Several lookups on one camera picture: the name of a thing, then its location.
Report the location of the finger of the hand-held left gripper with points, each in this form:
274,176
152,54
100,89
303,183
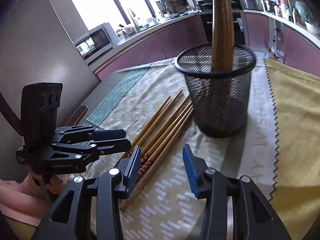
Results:
110,134
115,146

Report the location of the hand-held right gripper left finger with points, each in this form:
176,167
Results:
133,166

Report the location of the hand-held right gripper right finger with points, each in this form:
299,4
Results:
190,172

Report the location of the pile of wooden chopsticks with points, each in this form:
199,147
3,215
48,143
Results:
165,132

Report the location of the black mesh utensil holder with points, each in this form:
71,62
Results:
225,105

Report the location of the bundle of wooden chopsticks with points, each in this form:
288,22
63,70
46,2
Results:
220,30

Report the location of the person's left forearm pink sleeve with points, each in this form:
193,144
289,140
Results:
20,202

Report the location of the person's left hand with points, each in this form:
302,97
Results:
59,181

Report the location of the dark smartphone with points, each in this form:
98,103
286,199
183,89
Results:
78,115

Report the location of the beige green patterned tablecloth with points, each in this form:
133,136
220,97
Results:
162,205

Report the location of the grey refrigerator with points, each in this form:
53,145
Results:
37,42

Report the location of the silver microwave oven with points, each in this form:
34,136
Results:
96,40

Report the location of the mauve base cabinets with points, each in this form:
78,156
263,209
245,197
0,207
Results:
162,42

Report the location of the yellow zigzag-edged cloth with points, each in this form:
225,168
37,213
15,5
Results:
295,130

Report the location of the white kitchen countertop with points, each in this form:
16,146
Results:
155,28

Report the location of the kitchen faucet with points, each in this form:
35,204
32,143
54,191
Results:
132,17

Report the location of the kitchen window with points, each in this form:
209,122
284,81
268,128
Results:
95,2

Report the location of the black built-in oven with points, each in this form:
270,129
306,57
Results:
207,27

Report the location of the steel stock pot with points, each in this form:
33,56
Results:
268,6

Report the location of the green plastic bag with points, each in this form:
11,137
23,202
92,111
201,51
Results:
306,13

